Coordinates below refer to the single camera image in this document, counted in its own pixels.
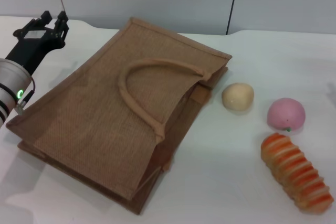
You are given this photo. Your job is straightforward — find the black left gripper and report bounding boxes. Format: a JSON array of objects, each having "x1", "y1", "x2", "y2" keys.
[{"x1": 5, "y1": 10, "x2": 70, "y2": 77}]

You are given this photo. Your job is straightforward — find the brown jute handbag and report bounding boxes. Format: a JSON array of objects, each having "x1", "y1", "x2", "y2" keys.
[{"x1": 5, "y1": 16, "x2": 233, "y2": 215}]

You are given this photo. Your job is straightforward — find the beige toy bun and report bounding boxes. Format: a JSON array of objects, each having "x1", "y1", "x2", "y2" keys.
[{"x1": 221, "y1": 82, "x2": 255, "y2": 112}]

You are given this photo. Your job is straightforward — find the pink toy peach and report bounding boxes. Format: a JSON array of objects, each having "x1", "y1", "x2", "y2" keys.
[{"x1": 267, "y1": 97, "x2": 307, "y2": 132}]

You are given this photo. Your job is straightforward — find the orange striped toy bread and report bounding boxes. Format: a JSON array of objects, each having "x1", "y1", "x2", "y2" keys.
[{"x1": 260, "y1": 133, "x2": 335, "y2": 213}]

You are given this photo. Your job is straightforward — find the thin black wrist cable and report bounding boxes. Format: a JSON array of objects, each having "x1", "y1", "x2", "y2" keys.
[{"x1": 15, "y1": 76, "x2": 37, "y2": 115}]

